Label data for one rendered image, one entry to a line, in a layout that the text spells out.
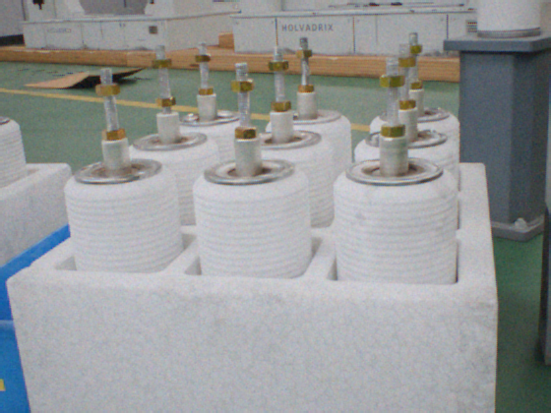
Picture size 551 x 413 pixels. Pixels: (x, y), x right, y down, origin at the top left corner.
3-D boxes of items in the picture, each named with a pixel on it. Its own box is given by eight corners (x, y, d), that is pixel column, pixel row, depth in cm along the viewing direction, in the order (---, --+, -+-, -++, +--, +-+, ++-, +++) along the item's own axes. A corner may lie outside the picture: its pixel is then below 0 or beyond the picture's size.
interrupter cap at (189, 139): (117, 151, 72) (116, 145, 72) (163, 136, 78) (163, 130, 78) (178, 155, 68) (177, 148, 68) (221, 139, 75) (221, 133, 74)
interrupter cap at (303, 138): (337, 142, 70) (337, 135, 69) (277, 157, 65) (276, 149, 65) (288, 133, 75) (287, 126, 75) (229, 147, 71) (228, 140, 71)
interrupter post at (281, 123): (300, 144, 70) (298, 110, 69) (281, 147, 69) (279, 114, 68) (284, 141, 72) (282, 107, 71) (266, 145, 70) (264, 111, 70)
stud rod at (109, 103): (109, 157, 62) (96, 69, 60) (120, 154, 63) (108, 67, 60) (113, 158, 61) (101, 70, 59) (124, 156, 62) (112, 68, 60)
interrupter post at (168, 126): (153, 147, 73) (150, 115, 72) (168, 142, 75) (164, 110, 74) (173, 148, 72) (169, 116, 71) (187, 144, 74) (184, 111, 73)
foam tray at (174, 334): (191, 288, 100) (177, 162, 95) (481, 300, 91) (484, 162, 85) (39, 464, 65) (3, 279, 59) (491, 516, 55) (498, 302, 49)
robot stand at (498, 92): (483, 203, 128) (487, 30, 120) (564, 216, 119) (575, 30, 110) (440, 225, 118) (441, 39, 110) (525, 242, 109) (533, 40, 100)
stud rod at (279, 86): (288, 126, 69) (283, 46, 67) (278, 127, 69) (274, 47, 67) (284, 124, 70) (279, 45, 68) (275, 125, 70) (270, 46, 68)
